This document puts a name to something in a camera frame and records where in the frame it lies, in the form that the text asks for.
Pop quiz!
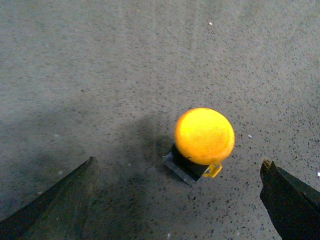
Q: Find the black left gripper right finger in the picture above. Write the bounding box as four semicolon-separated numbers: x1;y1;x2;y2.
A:
260;159;320;240

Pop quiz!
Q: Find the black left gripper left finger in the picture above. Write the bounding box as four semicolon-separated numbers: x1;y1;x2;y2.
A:
0;156;98;240

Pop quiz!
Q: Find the yellow mushroom push button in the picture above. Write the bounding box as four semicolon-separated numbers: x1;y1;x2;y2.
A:
162;107;235;186

